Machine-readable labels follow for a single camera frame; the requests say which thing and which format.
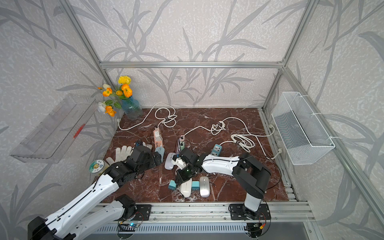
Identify teal usb charger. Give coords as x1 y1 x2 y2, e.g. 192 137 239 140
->
168 180 177 191
192 181 200 191

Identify lavender white wireless mouse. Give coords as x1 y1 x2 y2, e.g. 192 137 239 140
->
165 153 176 170

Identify teal power strip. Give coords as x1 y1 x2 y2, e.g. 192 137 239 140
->
211 144 223 157

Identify silver wireless mouse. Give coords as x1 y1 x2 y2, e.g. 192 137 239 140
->
199 176 211 198

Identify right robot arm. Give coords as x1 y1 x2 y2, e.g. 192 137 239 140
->
175 148 271 213

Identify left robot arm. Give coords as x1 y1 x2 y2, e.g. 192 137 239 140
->
28 146 165 240

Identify white work glove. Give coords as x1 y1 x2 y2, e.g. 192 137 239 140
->
106 146 133 165

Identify purple power strip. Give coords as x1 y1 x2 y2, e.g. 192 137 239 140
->
176 135 185 154

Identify orange power strip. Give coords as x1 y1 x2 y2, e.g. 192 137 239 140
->
153 127 163 148

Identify blue glass vase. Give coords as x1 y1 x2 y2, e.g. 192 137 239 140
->
121 97 143 121

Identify orange yellow artificial flowers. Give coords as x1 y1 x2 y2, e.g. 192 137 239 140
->
97 76 133 117

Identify grey wireless mouse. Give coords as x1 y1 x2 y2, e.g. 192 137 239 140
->
143 142 153 150

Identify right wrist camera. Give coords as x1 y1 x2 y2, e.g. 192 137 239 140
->
172 155 187 169

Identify light blue wireless mouse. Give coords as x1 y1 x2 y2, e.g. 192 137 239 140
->
155 147 165 163

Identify white power cord left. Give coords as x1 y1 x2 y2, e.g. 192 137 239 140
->
116 102 178 132

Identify white power cord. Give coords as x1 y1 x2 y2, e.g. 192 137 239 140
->
182 116 284 160
116 102 178 132

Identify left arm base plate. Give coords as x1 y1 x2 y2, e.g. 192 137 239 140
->
119 204 152 222

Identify white power cord right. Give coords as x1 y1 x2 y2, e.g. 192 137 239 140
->
182 116 284 160

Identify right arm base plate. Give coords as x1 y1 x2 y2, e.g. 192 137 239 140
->
228 202 271 221

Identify clear plastic wall shelf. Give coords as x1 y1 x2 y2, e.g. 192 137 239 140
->
10 95 98 164

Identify white wire mesh basket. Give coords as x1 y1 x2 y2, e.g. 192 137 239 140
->
272 92 335 166

